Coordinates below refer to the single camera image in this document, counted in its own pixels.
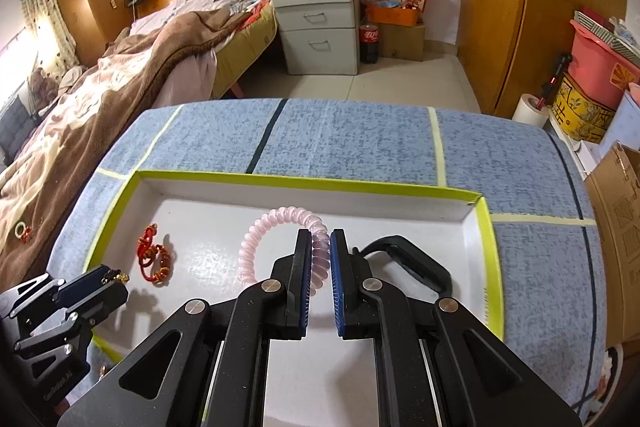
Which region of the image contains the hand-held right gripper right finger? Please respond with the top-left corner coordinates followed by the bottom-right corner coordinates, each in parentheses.
top-left (330, 229), bottom-right (583, 427)

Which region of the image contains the dark cushion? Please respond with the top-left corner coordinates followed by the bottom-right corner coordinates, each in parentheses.
top-left (0, 96), bottom-right (42, 164)

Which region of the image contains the white paper roll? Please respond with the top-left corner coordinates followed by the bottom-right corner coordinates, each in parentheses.
top-left (515, 93), bottom-right (551, 128)

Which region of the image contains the plush toy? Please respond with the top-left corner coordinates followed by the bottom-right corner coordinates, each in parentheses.
top-left (29, 67), bottom-right (57, 108)

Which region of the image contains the yellow patterned box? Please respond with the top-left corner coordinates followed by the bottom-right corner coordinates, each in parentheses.
top-left (552, 74), bottom-right (619, 144)

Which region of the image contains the white tray with green edge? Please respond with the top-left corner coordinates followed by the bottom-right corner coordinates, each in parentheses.
top-left (82, 169), bottom-right (506, 427)

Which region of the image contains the large cardboard box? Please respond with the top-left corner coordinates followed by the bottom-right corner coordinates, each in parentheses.
top-left (582, 142), bottom-right (640, 354)

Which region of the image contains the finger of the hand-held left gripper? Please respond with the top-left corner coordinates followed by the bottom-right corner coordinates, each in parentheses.
top-left (14, 309), bottom-right (110, 359)
top-left (56, 264), bottom-right (130, 317)

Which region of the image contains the black smart band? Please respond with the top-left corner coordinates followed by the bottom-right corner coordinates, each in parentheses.
top-left (352, 234), bottom-right (454, 299)

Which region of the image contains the pink quilt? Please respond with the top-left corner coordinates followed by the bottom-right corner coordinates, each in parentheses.
top-left (164, 49), bottom-right (219, 108)

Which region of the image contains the red knotted cord bracelet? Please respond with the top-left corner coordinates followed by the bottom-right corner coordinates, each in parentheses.
top-left (136, 224), bottom-right (175, 288)

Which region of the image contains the orange box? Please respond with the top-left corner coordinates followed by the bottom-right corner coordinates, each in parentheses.
top-left (366, 4), bottom-right (420, 28)

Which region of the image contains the pink spiral hair tie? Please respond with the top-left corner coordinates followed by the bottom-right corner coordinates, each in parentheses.
top-left (240, 206), bottom-right (331, 299)

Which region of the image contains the brown blanket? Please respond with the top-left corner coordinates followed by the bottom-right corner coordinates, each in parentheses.
top-left (0, 9), bottom-right (251, 279)

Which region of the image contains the pink plastic tub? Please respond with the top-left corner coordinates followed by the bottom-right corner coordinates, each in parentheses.
top-left (570, 19), bottom-right (640, 110)

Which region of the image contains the striped gift box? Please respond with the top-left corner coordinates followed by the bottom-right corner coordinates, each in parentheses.
top-left (572, 9), bottom-right (627, 40)

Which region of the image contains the cola bottle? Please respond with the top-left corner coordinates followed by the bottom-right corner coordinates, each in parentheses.
top-left (359, 23), bottom-right (381, 66)

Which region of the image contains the red and black stick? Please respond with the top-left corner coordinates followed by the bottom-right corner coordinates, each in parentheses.
top-left (535, 53), bottom-right (572, 108)

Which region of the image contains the large wooden wardrobe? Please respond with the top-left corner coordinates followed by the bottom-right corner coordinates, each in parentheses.
top-left (460, 0), bottom-right (632, 124)

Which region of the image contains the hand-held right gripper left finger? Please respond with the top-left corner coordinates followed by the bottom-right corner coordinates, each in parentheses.
top-left (57, 229), bottom-right (313, 427)

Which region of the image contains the floral curtain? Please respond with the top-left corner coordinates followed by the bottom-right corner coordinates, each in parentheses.
top-left (19, 0), bottom-right (77, 74)

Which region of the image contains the grey three-drawer nightstand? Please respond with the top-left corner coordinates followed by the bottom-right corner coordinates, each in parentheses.
top-left (265, 0), bottom-right (362, 78)

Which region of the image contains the small cardboard box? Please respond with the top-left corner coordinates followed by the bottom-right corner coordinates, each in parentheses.
top-left (377, 22), bottom-right (426, 60)

